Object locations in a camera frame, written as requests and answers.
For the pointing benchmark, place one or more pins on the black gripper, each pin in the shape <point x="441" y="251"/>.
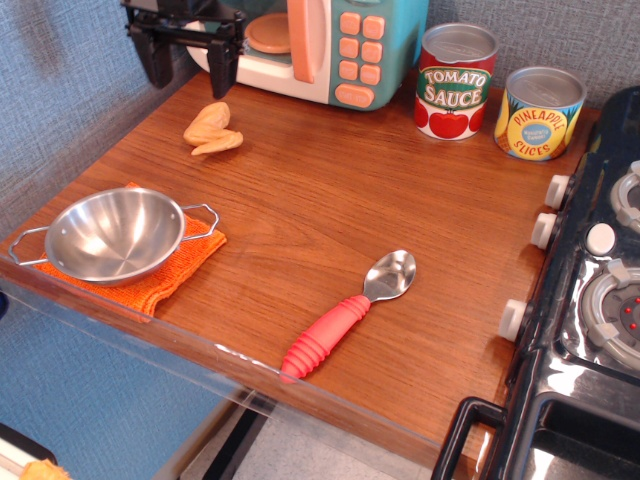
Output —
<point x="154" y="25"/>

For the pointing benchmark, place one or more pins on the toy chicken wing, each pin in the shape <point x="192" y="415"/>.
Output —
<point x="208" y="133"/>

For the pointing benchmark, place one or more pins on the toy microwave teal and pink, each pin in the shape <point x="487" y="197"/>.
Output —
<point x="349" y="54"/>

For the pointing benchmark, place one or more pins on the orange cloth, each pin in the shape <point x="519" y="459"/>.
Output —
<point x="144" y="295"/>

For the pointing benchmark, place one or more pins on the tomato sauce can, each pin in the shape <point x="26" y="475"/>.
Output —
<point x="454" y="77"/>

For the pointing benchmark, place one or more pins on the clear acrylic edge barrier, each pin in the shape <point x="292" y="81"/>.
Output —
<point x="112" y="395"/>

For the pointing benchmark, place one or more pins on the pineapple slices can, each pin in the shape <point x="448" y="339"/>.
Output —
<point x="539" y="112"/>

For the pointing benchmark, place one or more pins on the white stove knob rear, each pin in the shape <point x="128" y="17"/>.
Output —
<point x="556" y="191"/>

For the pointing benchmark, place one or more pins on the white stove knob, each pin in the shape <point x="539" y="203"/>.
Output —
<point x="556" y="191"/>
<point x="512" y="318"/>
<point x="542" y="230"/>

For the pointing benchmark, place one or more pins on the white stove knob middle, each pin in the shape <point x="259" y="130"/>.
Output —
<point x="542" y="230"/>

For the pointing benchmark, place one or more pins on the white stove knob front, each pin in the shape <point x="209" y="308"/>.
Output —
<point x="512" y="318"/>

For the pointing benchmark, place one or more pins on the orange object bottom left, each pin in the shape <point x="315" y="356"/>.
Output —
<point x="43" y="470"/>

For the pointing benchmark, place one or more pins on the black toy stove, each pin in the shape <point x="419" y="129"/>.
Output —
<point x="572" y="407"/>

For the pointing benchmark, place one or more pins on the silver pot with handles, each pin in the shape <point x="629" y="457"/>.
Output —
<point x="119" y="236"/>

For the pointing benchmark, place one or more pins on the red-handled metal spoon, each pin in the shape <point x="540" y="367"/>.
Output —
<point x="389" y="278"/>

